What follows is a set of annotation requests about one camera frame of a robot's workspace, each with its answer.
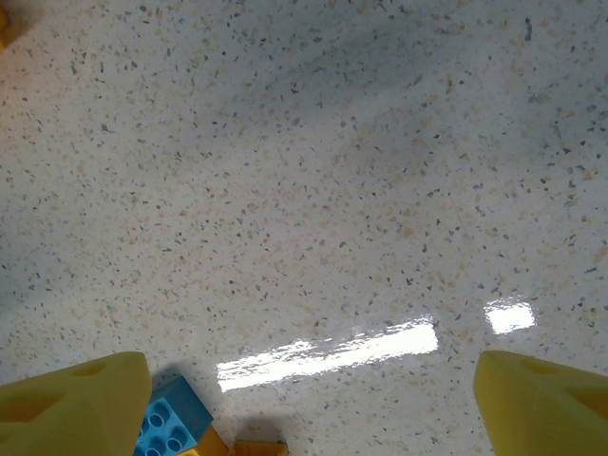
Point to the yellow lego brick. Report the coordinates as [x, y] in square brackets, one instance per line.
[214, 444]
[259, 450]

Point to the blue lego brick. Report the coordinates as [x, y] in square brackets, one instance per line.
[168, 420]

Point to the yellow plastic bin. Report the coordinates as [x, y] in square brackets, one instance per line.
[2, 28]

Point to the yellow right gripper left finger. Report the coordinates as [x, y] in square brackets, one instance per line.
[71, 408]

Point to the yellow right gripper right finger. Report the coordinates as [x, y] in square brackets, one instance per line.
[546, 408]

